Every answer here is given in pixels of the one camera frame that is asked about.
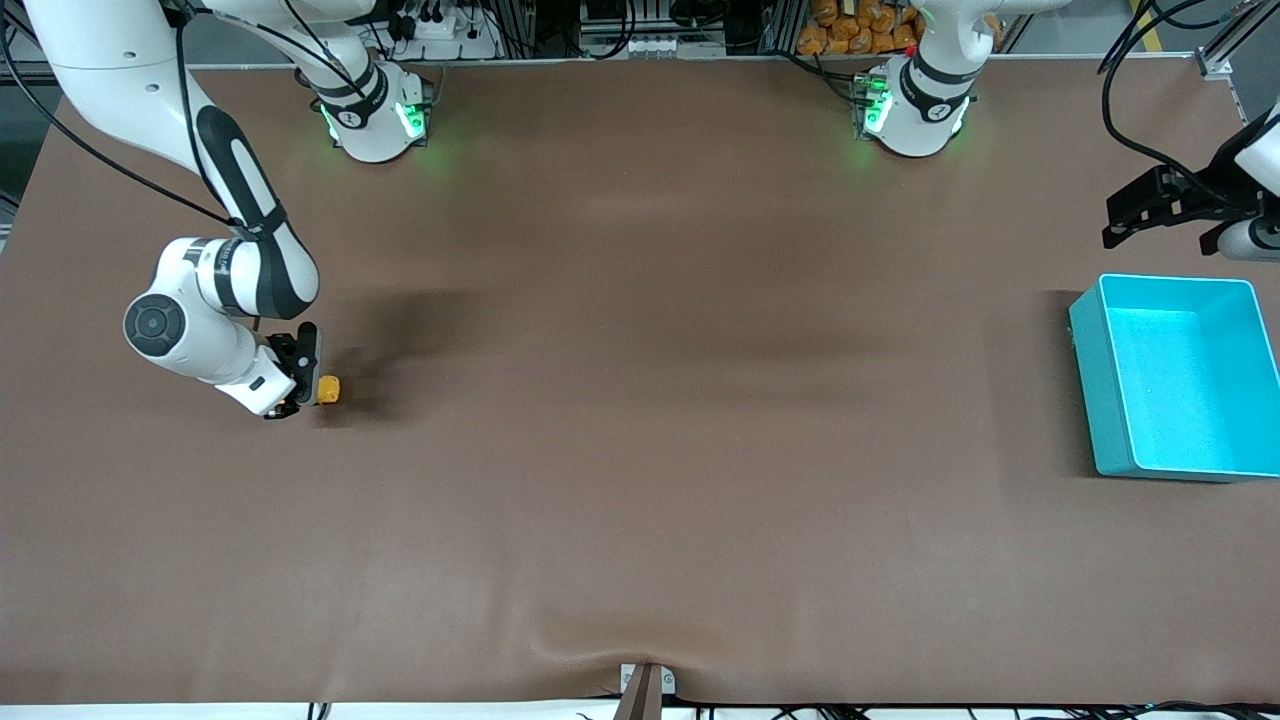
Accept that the teal plastic bin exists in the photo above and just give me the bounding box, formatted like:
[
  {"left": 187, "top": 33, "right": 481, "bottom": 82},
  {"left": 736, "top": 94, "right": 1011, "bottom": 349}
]
[{"left": 1068, "top": 273, "right": 1280, "bottom": 484}]

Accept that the orange packaged snacks pile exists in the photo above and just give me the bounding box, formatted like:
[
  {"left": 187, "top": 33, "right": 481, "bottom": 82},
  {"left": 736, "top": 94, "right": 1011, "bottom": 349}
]
[{"left": 797, "top": 0, "right": 926, "bottom": 57}]

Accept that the white power strip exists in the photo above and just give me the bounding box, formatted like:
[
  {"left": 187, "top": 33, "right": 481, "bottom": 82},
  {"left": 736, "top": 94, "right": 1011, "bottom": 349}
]
[{"left": 385, "top": 8, "right": 501, "bottom": 61}]

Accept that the brown table mat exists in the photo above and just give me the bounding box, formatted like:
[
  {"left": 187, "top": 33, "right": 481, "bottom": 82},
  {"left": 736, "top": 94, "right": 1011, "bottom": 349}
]
[{"left": 0, "top": 55, "right": 1280, "bottom": 706}]

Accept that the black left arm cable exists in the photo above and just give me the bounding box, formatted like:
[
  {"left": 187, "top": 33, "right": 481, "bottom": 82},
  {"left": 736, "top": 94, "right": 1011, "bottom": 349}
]
[{"left": 1098, "top": 0, "right": 1280, "bottom": 196}]

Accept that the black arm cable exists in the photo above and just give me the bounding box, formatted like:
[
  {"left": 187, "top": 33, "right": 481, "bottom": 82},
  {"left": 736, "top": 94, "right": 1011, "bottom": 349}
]
[
  {"left": 0, "top": 0, "right": 251, "bottom": 229},
  {"left": 1098, "top": 0, "right": 1280, "bottom": 196}
]

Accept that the aluminium frame rail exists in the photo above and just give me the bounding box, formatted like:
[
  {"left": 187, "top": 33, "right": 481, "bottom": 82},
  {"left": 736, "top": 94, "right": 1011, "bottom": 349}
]
[{"left": 1195, "top": 0, "right": 1280, "bottom": 81}]

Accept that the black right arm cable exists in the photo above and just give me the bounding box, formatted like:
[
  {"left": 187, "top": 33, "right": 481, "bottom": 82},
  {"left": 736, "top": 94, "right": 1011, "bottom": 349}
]
[{"left": 0, "top": 0, "right": 251, "bottom": 229}]

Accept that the metal table edge bracket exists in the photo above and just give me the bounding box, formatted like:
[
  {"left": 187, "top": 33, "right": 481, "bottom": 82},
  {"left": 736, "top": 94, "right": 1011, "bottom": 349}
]
[{"left": 619, "top": 662, "right": 677, "bottom": 720}]

